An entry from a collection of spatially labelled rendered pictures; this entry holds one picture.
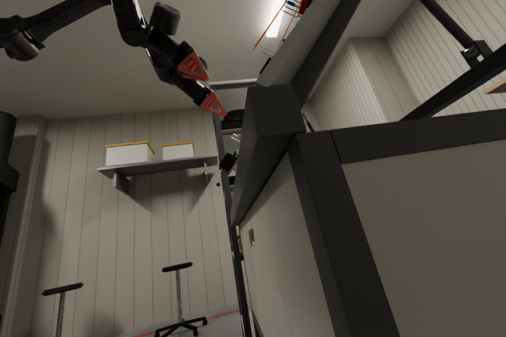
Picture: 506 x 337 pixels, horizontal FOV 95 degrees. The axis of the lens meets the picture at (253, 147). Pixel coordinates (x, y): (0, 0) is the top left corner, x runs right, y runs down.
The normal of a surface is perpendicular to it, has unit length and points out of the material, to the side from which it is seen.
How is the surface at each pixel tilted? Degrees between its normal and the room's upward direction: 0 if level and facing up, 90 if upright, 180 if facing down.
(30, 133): 90
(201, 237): 90
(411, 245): 90
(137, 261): 90
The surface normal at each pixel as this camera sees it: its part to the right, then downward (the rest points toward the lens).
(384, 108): 0.15, -0.40
